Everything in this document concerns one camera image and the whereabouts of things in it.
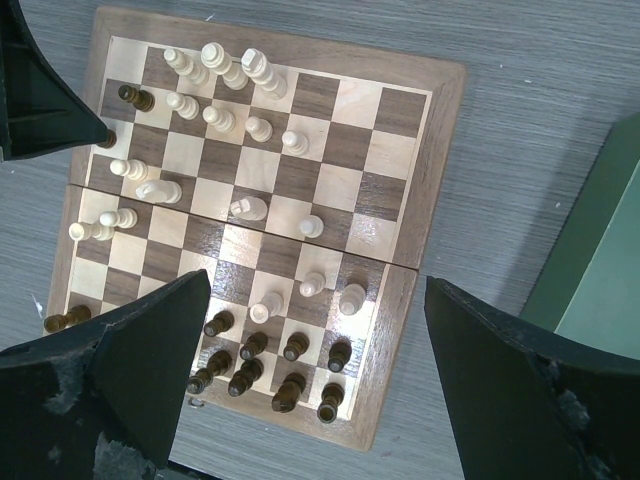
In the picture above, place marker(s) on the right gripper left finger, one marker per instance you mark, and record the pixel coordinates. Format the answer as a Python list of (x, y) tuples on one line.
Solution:
[(102, 399)]

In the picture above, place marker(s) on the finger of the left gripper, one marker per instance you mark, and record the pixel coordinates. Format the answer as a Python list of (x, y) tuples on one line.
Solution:
[(40, 114)]

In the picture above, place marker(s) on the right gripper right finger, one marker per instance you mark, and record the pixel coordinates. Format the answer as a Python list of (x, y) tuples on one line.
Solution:
[(526, 403)]

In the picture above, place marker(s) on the dark knight chess piece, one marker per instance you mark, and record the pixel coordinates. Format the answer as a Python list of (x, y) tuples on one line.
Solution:
[(288, 394)]

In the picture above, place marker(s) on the dark rook chess piece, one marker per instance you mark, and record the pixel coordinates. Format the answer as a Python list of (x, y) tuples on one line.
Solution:
[(75, 315)]

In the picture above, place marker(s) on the white rook chess piece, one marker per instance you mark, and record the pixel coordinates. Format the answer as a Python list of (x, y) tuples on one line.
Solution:
[(82, 231)]

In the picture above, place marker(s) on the white knight chess piece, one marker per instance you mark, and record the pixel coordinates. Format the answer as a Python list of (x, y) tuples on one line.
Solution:
[(159, 191), (249, 208)]

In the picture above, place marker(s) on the wooden chess board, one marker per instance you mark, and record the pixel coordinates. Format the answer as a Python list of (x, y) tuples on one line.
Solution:
[(358, 136)]

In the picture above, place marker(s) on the white pawn chess piece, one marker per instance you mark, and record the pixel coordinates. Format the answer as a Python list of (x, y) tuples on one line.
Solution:
[(311, 226)]

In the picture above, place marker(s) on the green tray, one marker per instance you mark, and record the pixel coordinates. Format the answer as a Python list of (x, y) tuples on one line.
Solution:
[(588, 289)]

